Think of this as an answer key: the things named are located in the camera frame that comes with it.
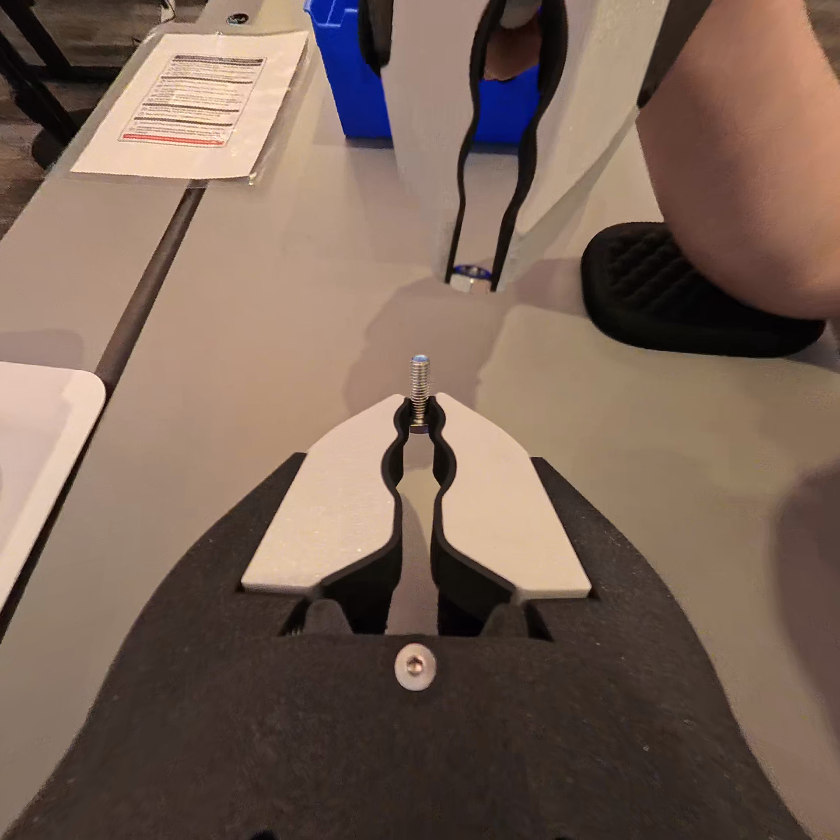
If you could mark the person's right forearm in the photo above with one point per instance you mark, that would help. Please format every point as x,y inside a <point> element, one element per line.
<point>741,164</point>

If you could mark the steel hex nut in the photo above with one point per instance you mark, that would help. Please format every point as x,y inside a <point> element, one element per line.
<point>471,279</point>

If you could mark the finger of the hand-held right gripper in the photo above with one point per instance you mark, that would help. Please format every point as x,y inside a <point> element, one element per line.
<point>426,98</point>
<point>590,98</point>

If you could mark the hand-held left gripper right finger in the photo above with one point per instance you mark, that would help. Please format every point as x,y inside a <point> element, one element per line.
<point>512,518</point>

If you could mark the black textured wrist pad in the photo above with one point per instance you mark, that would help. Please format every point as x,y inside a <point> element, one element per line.
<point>656,295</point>

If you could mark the paper sheet in plastic sleeve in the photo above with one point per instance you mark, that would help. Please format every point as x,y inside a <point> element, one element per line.
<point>197,105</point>

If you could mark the blue plastic bin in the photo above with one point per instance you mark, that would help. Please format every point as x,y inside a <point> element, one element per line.
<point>354,79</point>

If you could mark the black table grommet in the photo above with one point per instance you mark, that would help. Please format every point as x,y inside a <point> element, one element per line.
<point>237,19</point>

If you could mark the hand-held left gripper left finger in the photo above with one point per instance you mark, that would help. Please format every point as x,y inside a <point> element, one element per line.
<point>328,518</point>

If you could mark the steel hex bolt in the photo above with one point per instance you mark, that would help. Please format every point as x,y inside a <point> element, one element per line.
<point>418,394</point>

